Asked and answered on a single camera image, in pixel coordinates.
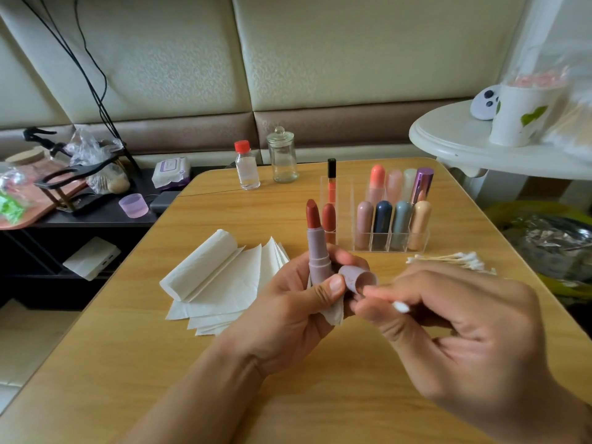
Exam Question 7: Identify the black low shelf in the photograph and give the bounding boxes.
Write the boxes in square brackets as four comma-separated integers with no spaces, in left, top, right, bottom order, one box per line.
[0,166,237,311]

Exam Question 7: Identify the clear bottle red cap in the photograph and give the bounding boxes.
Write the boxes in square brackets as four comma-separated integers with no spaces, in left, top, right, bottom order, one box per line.
[234,139,261,191]

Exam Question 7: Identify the crumpled clear plastic bag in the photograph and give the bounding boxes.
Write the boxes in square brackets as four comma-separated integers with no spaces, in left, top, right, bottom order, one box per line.
[67,125,133,195]

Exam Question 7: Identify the stack of white tissues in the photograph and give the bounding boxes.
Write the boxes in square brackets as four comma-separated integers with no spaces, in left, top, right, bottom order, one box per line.
[160,229,290,337]

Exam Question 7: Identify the beige padded backrest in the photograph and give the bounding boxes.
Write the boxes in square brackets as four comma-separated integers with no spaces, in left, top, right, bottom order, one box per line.
[0,0,528,163]

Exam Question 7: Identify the jar with wooden lid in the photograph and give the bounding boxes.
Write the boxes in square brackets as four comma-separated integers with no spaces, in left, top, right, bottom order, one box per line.
[4,147,47,181]

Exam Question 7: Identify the red lipstick mauve tube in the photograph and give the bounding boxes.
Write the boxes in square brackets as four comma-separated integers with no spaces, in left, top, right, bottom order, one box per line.
[305,199,333,289]

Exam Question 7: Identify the person's left hand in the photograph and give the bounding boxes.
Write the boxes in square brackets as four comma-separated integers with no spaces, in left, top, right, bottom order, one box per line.
[222,249,357,377]

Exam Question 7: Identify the white round side table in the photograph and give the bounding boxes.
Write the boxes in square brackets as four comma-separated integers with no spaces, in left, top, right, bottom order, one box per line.
[409,99,592,181]

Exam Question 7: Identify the glass jar with lid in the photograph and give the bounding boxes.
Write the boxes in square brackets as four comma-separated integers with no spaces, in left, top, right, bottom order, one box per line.
[267,125,299,184]

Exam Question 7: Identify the white power bank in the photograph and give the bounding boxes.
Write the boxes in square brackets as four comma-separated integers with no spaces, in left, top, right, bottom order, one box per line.
[62,236,122,282]

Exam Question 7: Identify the clear acrylic lipstick organizer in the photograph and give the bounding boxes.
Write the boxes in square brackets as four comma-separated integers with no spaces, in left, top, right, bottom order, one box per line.
[326,158,435,252]

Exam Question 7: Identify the small purple plastic cup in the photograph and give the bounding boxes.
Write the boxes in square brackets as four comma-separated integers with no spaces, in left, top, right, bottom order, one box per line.
[117,193,150,219]

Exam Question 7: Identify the green plastic wrapper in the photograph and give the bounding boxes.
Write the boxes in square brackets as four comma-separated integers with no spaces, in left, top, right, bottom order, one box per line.
[0,191,27,224]

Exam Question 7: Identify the yellow-green bin with bag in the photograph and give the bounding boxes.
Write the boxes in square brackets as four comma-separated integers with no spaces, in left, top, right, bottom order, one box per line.
[485,199,592,302]

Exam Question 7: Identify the pile of cotton swabs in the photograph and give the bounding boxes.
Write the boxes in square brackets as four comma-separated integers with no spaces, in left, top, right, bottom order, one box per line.
[405,250,498,276]

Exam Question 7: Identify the red lipstick pink tube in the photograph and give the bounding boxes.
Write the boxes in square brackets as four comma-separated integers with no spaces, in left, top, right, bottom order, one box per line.
[321,202,338,246]

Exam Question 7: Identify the white tissue sheet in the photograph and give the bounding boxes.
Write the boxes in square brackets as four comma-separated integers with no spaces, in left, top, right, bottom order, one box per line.
[319,289,346,327]

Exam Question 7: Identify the white mug green leaf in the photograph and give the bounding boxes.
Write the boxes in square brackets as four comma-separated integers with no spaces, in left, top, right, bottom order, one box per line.
[488,71,570,148]

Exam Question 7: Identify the mauve lipstick cap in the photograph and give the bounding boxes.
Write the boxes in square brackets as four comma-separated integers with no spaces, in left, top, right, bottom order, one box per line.
[337,264,379,298]

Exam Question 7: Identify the person's right hand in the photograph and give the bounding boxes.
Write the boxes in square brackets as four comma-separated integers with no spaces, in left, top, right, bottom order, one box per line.
[350,268,592,444]

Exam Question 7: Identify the black clip tool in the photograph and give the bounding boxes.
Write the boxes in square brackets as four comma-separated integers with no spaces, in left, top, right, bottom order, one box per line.
[22,126,70,158]

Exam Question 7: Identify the black cables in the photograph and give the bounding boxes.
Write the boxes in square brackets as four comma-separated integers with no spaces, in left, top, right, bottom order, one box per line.
[20,0,135,167]

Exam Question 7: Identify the white panda figure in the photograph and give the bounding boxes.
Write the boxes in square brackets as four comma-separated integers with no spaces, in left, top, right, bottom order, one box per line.
[470,84,503,122]

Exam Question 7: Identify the wet wipes pack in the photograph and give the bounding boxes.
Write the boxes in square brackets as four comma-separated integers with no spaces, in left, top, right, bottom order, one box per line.
[152,158,192,191]

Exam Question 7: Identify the pink tray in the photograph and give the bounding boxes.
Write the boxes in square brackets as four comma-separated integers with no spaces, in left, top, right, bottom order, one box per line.
[0,157,89,231]

